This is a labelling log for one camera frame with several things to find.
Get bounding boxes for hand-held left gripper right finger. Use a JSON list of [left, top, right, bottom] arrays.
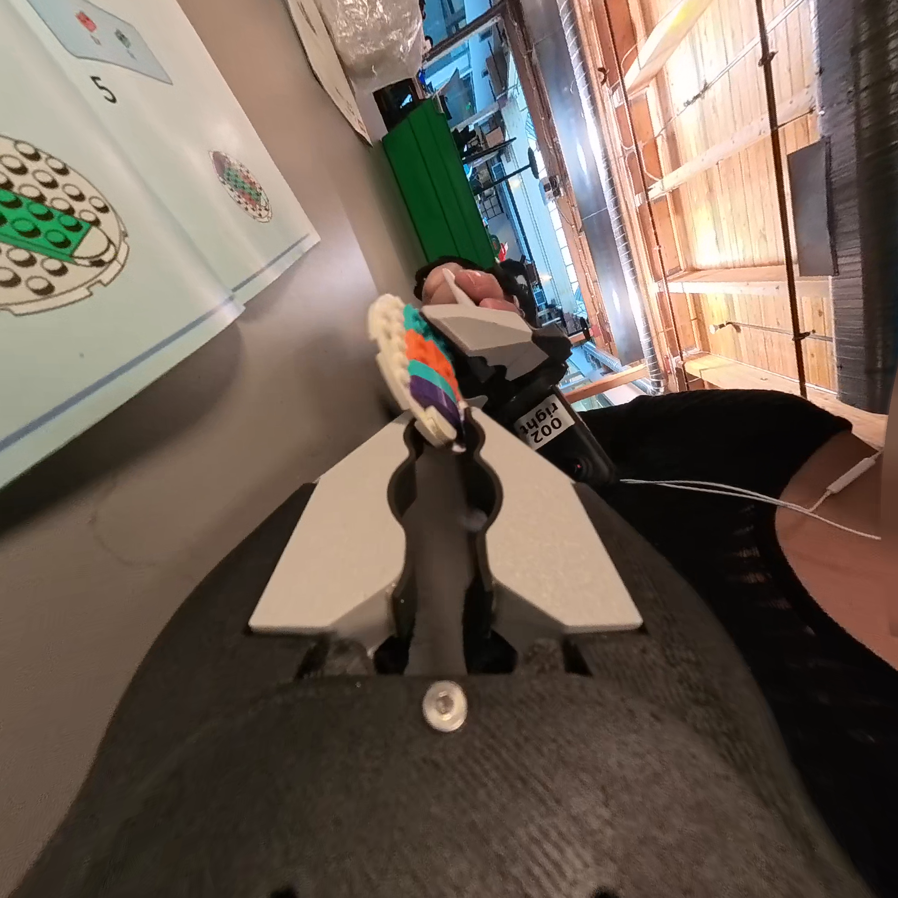
[[466, 409, 644, 652]]

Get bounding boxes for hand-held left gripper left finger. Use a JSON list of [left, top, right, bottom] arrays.
[[247, 413, 418, 650]]

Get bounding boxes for open light blue instruction booklet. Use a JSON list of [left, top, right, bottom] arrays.
[[0, 0, 321, 490]]

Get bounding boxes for closed white instruction booklet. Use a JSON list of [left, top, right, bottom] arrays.
[[282, 0, 374, 146]]

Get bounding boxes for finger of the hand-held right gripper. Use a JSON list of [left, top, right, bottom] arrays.
[[420, 270, 540, 381]]

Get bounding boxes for person's right hand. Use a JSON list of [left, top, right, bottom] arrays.
[[413, 261, 521, 314]]

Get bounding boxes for person's black sweater torso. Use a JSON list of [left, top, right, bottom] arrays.
[[603, 393, 898, 898]]

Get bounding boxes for round white lego plate build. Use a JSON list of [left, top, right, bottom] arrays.
[[367, 293, 470, 451]]

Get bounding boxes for green plastic bin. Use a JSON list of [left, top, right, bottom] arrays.
[[381, 98, 497, 271]]

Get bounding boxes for clear plastic bag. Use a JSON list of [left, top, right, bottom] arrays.
[[314, 0, 430, 77]]

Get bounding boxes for white earphone cable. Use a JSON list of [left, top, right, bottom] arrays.
[[617, 449, 886, 541]]

